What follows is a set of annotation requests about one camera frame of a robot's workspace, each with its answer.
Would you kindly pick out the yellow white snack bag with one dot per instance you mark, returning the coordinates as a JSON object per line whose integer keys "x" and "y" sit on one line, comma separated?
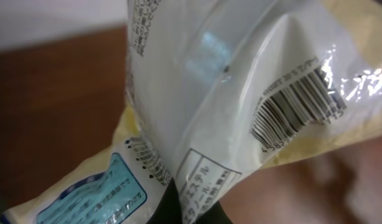
{"x": 217, "y": 90}

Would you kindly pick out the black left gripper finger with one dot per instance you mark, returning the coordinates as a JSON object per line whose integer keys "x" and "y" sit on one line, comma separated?
{"x": 169, "y": 212}

